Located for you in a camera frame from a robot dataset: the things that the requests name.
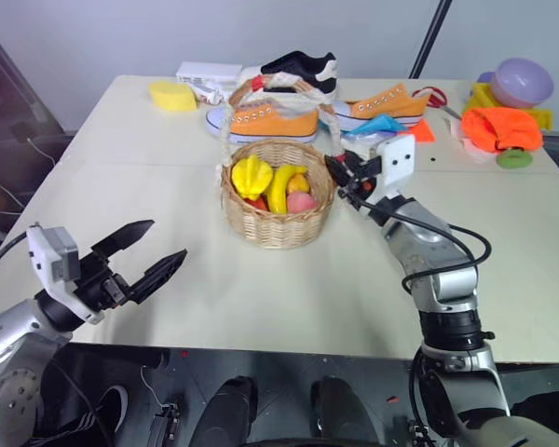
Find white red printed packet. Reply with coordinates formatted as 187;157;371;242
191;82;237;105

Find wicker basket with handle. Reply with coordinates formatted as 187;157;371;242
216;73;347;251

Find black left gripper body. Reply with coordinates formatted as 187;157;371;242
74;250;133;313

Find black and white sneaker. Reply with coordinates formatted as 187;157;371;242
239;50;341;100

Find thin white cable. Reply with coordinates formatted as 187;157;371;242
23;135;58;168

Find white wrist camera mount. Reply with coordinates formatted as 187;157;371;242
375;133;417;196
26;223;105;325

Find dark rounded robot foot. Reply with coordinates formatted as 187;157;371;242
309;375;370;444
203;375;258;444

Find black tripod pole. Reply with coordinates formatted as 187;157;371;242
408;0;454;80

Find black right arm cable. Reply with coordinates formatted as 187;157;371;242
353;195;493;295

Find orange yellow mango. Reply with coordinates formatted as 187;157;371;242
286;173;311;195

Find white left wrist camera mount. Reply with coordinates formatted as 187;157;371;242
26;223;105;325

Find yellow sponge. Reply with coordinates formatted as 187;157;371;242
148;80;200;113

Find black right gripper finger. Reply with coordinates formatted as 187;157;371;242
324;150;362;187
336;184;362;210

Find red handled scissors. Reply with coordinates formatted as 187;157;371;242
411;85;463;121

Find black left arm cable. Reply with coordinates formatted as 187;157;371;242
0;231;30;292

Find pink paper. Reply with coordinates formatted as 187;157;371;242
443;116;498;165

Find yellow starfruit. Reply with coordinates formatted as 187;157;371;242
231;155;275;202

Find orange cloth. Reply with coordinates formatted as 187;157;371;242
460;107;544;154

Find white cardboard box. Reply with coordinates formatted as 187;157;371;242
175;61;244;88

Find purple plastic bowl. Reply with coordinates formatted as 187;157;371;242
489;57;555;109

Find orange canvas sneaker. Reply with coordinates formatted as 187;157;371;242
331;83;433;131
205;99;320;144

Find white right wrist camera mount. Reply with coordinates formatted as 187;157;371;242
375;133;417;196

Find blue cloth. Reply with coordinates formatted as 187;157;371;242
344;115;407;140

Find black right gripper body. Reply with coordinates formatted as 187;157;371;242
348;156;385;207

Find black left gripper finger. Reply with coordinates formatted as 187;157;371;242
90;219;157;256
130;248;189;305

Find yellow banana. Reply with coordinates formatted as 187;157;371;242
266;164;309;215

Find green ring toy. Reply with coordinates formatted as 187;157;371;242
496;148;534;169

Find orange paper sheet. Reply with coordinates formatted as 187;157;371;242
405;119;438;143

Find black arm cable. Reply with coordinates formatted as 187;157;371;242
353;195;493;295
0;231;30;292

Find pink peach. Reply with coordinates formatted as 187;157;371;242
285;191;318;214

